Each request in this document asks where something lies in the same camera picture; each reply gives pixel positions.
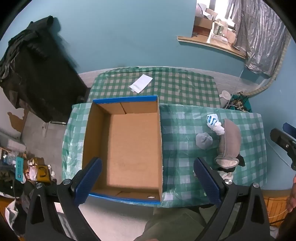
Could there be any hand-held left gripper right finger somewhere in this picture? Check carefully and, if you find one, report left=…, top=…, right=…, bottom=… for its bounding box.
left=193, top=157, right=271, bottom=241

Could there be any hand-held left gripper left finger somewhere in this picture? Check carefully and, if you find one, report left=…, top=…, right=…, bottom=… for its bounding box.
left=24, top=157, right=102, bottom=241

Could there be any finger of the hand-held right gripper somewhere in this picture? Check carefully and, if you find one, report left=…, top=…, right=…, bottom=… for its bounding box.
left=270, top=128, right=296, bottom=171
left=283, top=123, right=296, bottom=134

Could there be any blue-edged cardboard box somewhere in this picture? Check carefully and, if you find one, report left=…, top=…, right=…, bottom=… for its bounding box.
left=82, top=95, right=164, bottom=205

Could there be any black soft item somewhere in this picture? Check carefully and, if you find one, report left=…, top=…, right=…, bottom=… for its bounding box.
left=217, top=154, right=246, bottom=174

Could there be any person's right hand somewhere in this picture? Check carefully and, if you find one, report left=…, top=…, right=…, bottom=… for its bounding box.
left=287, top=175, right=296, bottom=214

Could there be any grey sock ball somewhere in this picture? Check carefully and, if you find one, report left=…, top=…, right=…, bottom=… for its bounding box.
left=195, top=133, right=213, bottom=150

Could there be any yellow container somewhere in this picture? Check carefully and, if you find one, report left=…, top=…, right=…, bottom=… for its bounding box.
left=25, top=158, right=52, bottom=183

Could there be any person's olive trouser leg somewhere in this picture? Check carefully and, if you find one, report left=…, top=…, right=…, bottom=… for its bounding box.
left=142, top=204, right=241, bottom=241

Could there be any green basket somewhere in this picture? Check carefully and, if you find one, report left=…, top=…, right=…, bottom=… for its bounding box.
left=229, top=93, right=251, bottom=113

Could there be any white and blue sock ball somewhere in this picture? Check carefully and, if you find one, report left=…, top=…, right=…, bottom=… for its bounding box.
left=206, top=113, right=225, bottom=136

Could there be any wooden box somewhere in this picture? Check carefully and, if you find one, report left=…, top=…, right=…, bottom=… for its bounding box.
left=262, top=196, right=292, bottom=226

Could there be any teal card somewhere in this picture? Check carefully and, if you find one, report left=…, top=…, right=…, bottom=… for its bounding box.
left=16, top=156, right=26, bottom=183

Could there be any white plastic bag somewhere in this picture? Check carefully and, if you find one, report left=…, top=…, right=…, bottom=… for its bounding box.
left=5, top=201, right=26, bottom=237

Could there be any silver curtain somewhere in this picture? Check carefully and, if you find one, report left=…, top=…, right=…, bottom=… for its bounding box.
left=225, top=0, right=291, bottom=77

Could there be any green checked tablecloth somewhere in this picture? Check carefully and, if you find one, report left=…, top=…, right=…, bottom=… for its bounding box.
left=62, top=67, right=268, bottom=208

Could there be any black cloth covered furniture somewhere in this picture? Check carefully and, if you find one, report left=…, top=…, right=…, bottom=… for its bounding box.
left=0, top=16, right=91, bottom=124

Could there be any wooden window sill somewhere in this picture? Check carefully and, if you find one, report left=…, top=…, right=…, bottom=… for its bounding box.
left=177, top=35, right=247, bottom=59

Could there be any white carton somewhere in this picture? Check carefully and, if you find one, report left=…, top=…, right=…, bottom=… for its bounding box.
left=211, top=20, right=228, bottom=39

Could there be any brown cardboard box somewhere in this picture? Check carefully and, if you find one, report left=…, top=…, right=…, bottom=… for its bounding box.
left=193, top=16, right=215, bottom=36

